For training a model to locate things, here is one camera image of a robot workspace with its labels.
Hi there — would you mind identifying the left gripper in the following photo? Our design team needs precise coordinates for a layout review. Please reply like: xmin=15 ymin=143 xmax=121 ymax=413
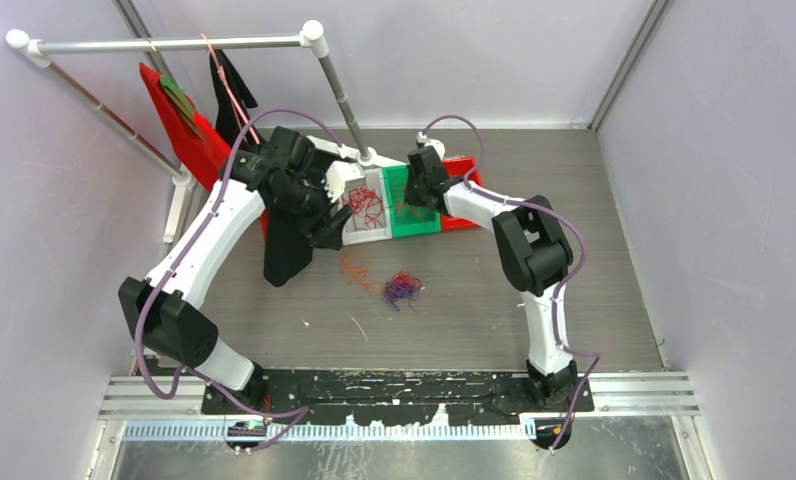
xmin=272 ymin=170 xmax=351 ymax=248

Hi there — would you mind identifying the orange string cable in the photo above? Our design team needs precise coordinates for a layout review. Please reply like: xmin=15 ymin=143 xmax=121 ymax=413
xmin=339 ymin=198 xmax=439 ymax=295

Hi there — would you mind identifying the red string cable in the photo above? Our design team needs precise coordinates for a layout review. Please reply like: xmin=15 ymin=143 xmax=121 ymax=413
xmin=344 ymin=186 xmax=387 ymax=232

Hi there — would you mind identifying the purple string cable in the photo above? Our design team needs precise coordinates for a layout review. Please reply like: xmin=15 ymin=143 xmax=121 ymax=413
xmin=381 ymin=272 xmax=426 ymax=314

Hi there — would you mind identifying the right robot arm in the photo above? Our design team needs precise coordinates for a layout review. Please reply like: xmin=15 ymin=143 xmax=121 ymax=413
xmin=405 ymin=142 xmax=577 ymax=411

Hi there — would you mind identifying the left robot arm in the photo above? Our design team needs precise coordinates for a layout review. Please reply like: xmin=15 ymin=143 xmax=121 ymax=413
xmin=118 ymin=127 xmax=365 ymax=413

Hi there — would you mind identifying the red plastic bin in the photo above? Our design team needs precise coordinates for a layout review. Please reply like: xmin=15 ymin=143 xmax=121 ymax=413
xmin=440 ymin=156 xmax=477 ymax=231

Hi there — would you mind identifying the black cloth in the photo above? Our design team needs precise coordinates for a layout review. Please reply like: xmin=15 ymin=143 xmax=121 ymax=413
xmin=209 ymin=48 xmax=344 ymax=289

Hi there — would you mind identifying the green plastic bin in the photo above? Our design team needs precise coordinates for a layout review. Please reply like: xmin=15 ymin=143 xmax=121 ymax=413
xmin=382 ymin=166 xmax=441 ymax=238

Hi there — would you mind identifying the white plastic bin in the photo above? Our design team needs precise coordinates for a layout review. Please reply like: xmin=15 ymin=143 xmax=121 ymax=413
xmin=342 ymin=169 xmax=392 ymax=245

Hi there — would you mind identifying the red cloth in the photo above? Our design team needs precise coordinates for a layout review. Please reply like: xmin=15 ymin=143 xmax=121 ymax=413
xmin=139 ymin=62 xmax=271 ymax=240

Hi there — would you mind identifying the pink hanger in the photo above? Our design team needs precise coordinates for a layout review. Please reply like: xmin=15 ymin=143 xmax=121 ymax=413
xmin=201 ymin=34 xmax=258 ymax=146

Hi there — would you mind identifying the metal clothes rack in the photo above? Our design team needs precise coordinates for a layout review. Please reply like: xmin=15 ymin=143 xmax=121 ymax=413
xmin=6 ymin=20 xmax=399 ymax=246

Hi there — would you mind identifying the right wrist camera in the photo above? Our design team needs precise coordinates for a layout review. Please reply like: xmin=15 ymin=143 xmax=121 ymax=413
xmin=416 ymin=131 xmax=445 ymax=160

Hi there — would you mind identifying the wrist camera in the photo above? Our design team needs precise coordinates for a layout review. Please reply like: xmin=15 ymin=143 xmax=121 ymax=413
xmin=416 ymin=131 xmax=445 ymax=160
xmin=325 ymin=161 xmax=366 ymax=202

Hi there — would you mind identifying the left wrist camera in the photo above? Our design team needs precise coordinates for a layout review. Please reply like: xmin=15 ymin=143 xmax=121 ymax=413
xmin=325 ymin=161 xmax=366 ymax=202

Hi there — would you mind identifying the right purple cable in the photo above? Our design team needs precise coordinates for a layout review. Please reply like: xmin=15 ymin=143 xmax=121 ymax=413
xmin=421 ymin=115 xmax=602 ymax=453

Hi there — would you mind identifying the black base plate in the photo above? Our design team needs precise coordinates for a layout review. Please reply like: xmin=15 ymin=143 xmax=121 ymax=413
xmin=201 ymin=369 xmax=595 ymax=428

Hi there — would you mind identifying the aluminium rail frame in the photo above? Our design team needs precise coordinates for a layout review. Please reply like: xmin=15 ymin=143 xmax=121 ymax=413
xmin=99 ymin=370 xmax=699 ymax=449

